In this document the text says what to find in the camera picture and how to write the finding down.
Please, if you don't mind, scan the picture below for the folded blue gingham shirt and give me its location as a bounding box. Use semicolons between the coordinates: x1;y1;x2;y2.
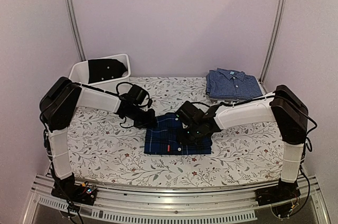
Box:
205;68;264;101

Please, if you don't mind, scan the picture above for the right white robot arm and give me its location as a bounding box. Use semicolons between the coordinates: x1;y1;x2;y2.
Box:
175;85;309;201

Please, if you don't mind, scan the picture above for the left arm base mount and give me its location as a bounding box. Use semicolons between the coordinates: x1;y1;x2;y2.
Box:
51;180;97;206

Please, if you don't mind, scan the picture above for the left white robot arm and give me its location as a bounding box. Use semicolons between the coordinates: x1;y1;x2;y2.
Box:
39;77;156;200

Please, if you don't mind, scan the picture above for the black shirt in bin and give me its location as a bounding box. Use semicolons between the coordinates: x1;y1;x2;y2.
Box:
88;59;127;83

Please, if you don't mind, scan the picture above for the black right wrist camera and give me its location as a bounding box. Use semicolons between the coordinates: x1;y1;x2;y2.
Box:
175;101;204;126

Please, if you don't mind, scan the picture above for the aluminium frame post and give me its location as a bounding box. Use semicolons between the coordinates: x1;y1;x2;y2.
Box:
259;0;286;85
65;0;86;62

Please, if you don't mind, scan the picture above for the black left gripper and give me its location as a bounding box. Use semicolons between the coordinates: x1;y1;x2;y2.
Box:
125;105;157;129

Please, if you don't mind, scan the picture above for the right aluminium frame post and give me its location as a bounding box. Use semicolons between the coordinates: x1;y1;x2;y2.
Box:
259;0;286;85

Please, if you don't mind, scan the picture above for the left aluminium frame post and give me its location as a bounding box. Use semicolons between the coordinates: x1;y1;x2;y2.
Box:
65;0;86;62

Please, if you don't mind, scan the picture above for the dark blue plaid shirt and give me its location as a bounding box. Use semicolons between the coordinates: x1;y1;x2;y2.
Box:
144;113;212;155

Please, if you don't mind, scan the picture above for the white plastic bin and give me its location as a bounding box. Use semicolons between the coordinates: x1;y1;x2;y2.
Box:
69;53;131;91

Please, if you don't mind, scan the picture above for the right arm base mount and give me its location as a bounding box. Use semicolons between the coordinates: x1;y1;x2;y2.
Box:
255;180;301;219

